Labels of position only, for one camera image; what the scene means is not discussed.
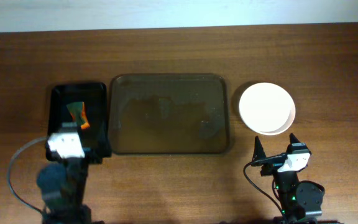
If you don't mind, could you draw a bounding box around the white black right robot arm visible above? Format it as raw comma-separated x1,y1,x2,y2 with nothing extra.
249,134,325,223

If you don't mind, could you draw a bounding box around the black plastic tray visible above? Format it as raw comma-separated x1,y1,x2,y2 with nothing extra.
47,82,111,149

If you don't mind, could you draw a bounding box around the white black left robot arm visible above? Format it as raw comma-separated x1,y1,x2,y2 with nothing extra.
36,146,112,224

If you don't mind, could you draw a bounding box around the pink plate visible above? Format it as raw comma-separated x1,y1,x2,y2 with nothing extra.
238,82,295,127

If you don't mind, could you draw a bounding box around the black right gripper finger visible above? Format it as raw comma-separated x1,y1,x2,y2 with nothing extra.
251,136,267,166
286,133,306,154

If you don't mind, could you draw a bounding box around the orange green scrub sponge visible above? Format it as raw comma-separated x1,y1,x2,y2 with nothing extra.
67,101,90,130

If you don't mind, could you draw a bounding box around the brown serving tray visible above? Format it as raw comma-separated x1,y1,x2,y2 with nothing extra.
108,73,232,155

